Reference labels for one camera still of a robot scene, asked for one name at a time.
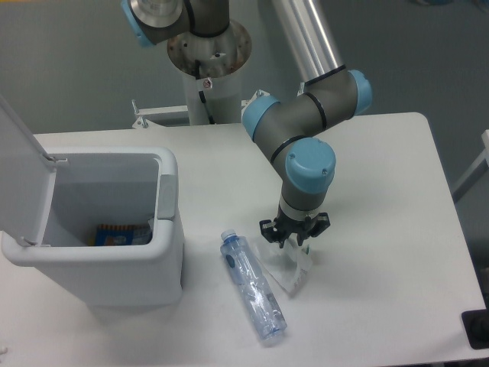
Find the white plastic trash can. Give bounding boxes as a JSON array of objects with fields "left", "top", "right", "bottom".
[{"left": 1, "top": 147, "right": 183, "bottom": 307}]

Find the black object at edge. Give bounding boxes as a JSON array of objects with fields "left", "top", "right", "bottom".
[{"left": 461, "top": 309, "right": 488, "bottom": 350}]

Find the white clamp with bolt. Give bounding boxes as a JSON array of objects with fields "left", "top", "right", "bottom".
[{"left": 297, "top": 82, "right": 305, "bottom": 96}]

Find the white plastic bag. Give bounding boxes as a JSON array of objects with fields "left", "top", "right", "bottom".
[{"left": 254, "top": 239, "right": 313, "bottom": 296}]

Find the white metal frame bracket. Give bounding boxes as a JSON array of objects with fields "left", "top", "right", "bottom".
[{"left": 131, "top": 99, "right": 189, "bottom": 128}]

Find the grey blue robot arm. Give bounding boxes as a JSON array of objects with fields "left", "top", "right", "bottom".
[{"left": 121, "top": 1, "right": 372, "bottom": 244}]

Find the white bracket with bolt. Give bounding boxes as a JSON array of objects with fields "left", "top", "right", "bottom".
[{"left": 241, "top": 89, "right": 270, "bottom": 125}]

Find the white trash can lid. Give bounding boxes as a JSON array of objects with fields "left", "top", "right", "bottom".
[{"left": 1, "top": 99, "right": 56, "bottom": 246}]

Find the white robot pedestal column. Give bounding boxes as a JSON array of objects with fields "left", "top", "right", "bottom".
[{"left": 167, "top": 20, "right": 252, "bottom": 125}]

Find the blue orange snack package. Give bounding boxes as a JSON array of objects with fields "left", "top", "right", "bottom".
[{"left": 88, "top": 224, "right": 153, "bottom": 246}]

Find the black cable on pedestal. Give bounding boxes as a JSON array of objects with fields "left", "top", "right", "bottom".
[{"left": 194, "top": 59, "right": 215, "bottom": 125}]

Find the white frame at right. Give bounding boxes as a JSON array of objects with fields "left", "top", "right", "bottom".
[{"left": 452, "top": 130, "right": 488, "bottom": 203}]

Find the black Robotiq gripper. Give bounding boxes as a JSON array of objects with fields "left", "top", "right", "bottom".
[{"left": 259, "top": 208, "right": 330, "bottom": 248}]

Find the clear plastic water bottle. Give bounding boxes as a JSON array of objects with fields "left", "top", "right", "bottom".
[{"left": 220, "top": 229, "right": 287, "bottom": 347}]

